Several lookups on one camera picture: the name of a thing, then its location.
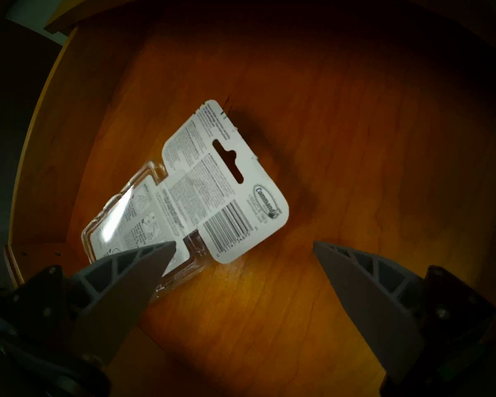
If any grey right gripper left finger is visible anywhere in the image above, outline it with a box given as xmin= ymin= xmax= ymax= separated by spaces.
xmin=0 ymin=241 xmax=177 ymax=368

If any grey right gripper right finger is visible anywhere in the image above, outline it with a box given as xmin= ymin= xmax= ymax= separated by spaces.
xmin=313 ymin=241 xmax=496 ymax=386

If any small clear Command blister package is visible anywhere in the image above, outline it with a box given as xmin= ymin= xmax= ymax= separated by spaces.
xmin=81 ymin=99 xmax=290 ymax=299

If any wooden drawer with metal handle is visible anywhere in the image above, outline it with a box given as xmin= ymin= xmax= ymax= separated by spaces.
xmin=4 ymin=0 xmax=496 ymax=397

